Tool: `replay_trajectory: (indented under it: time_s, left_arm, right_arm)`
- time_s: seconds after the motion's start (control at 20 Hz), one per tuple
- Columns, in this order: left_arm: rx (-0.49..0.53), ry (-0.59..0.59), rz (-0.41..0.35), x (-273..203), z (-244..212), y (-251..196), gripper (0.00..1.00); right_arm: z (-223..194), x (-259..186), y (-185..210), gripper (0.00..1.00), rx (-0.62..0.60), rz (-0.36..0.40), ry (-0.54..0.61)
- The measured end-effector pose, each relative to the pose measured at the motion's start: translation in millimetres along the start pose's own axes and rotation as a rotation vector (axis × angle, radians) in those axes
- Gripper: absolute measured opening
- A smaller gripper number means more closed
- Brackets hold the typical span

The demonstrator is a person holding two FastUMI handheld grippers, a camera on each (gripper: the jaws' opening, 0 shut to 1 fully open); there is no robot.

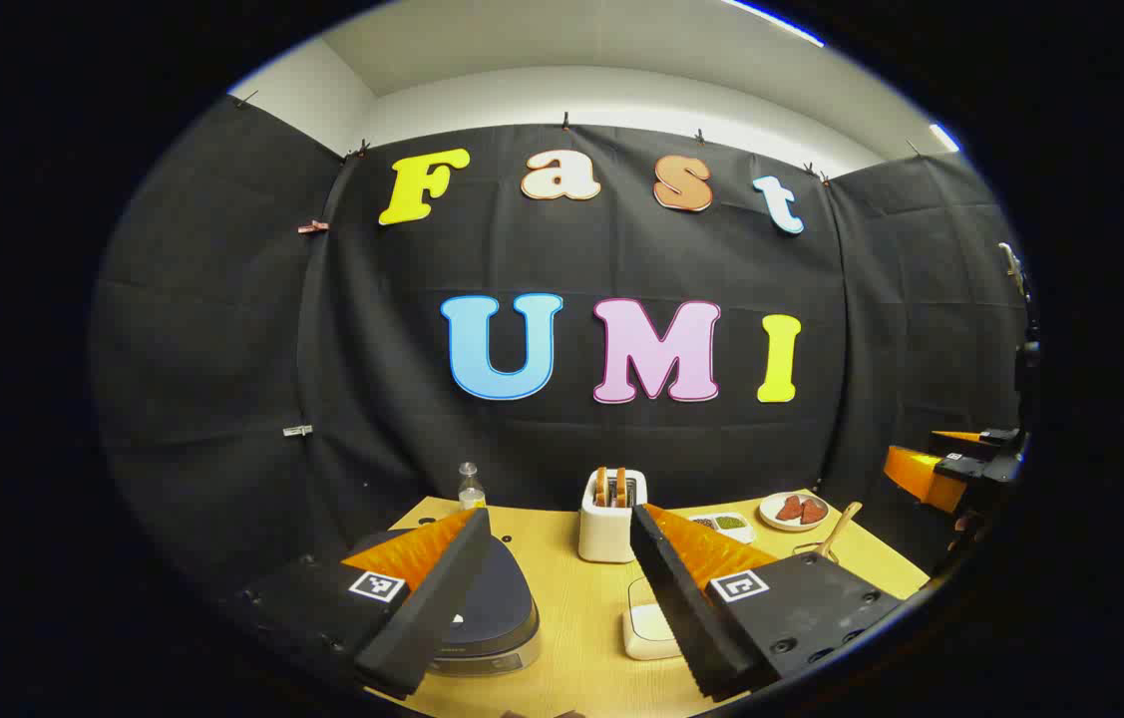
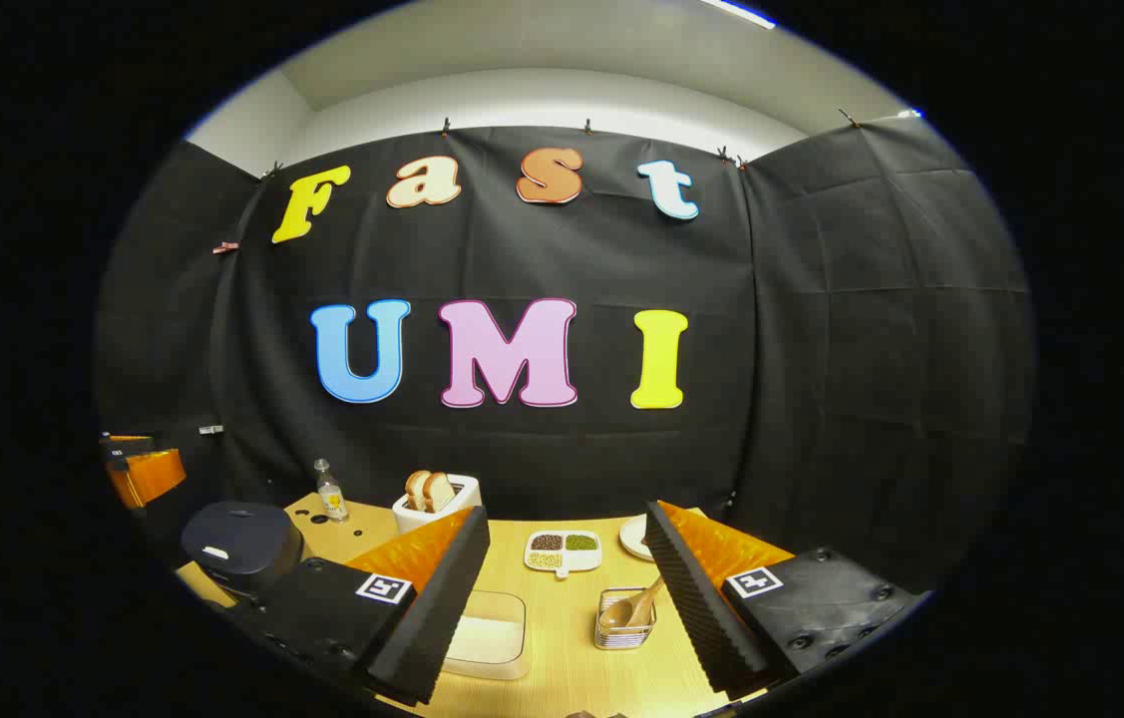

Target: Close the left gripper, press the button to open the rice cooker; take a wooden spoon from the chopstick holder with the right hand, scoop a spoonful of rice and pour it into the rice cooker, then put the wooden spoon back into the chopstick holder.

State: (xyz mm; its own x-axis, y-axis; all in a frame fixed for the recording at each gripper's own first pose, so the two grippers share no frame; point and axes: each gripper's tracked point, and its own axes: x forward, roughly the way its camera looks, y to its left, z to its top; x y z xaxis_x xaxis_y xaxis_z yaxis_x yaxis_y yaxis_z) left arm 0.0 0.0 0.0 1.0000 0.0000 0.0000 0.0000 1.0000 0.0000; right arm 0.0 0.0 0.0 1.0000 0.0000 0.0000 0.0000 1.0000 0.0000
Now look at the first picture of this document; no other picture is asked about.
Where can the silver clip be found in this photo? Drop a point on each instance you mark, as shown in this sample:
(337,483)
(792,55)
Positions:
(297,431)

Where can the wooden spoon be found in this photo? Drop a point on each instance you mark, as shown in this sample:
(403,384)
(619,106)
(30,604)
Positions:
(839,527)

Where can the pink clip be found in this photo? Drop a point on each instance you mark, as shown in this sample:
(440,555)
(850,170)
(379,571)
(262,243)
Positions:
(312,227)

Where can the white round plate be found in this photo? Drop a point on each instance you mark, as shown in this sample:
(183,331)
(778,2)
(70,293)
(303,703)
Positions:
(769,514)

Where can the toast bread slice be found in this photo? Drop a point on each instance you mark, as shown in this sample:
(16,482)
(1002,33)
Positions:
(601,487)
(620,487)

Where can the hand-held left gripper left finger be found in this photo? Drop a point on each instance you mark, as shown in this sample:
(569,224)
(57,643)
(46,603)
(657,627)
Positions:
(432,598)

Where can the white rice container box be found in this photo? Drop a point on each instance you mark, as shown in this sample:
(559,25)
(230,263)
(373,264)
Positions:
(646,628)

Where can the red meat piece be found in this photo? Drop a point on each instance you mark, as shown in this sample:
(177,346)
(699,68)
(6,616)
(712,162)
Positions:
(814,512)
(789,509)

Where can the white toaster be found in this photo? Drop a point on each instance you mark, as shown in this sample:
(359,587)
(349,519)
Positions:
(606,534)

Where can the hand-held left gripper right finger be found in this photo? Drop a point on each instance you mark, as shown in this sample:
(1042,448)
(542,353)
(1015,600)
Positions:
(681,608)

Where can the dark grey rice cooker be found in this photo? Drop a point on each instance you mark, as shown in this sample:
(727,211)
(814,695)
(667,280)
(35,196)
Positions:
(502,608)

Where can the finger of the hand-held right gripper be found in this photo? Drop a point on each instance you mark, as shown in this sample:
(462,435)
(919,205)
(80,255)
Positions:
(970,436)
(921,479)

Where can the small glass bottle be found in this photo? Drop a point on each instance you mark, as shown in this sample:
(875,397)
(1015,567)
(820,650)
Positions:
(471,491)

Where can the black backdrop cloth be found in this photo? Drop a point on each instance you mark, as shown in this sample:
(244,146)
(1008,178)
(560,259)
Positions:
(222,349)

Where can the ceiling light strip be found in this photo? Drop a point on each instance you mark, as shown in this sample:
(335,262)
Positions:
(771,20)
(944,138)

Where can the white divided grain dish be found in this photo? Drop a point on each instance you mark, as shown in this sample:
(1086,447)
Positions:
(729,523)

